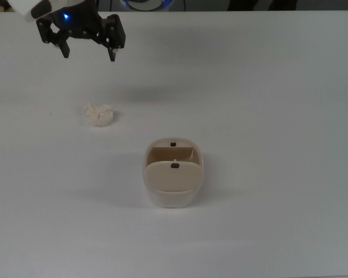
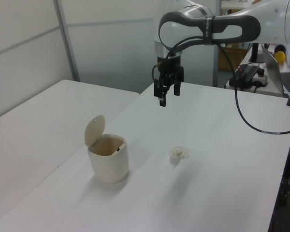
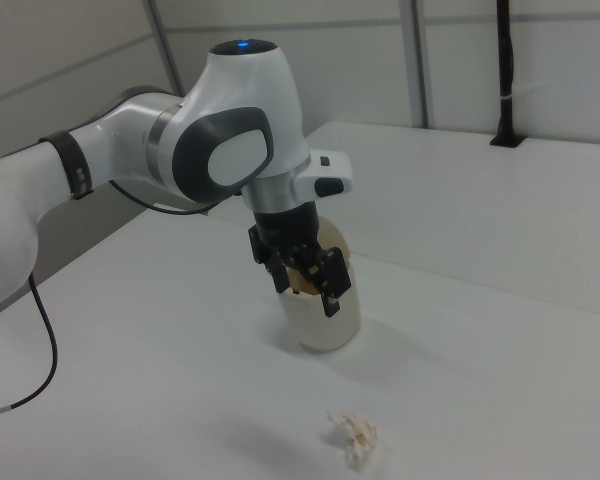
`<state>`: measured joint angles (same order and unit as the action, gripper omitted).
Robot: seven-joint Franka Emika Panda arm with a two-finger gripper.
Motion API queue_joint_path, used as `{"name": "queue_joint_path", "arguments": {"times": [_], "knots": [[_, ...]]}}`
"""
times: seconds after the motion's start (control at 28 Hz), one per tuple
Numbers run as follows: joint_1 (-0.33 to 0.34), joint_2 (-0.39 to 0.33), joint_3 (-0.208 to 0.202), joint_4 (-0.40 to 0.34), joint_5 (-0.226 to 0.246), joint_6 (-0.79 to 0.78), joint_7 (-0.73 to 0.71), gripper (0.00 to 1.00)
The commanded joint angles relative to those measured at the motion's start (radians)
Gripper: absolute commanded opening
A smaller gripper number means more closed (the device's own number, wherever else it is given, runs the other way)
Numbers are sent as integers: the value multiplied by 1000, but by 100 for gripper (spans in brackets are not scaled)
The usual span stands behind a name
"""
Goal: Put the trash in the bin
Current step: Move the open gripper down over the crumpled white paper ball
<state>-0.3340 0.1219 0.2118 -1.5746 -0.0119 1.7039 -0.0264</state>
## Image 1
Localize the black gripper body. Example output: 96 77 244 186
52 17 104 41

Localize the white paper ball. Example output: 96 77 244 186
83 101 115 128

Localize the small white lidded bin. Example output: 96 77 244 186
142 138 205 209

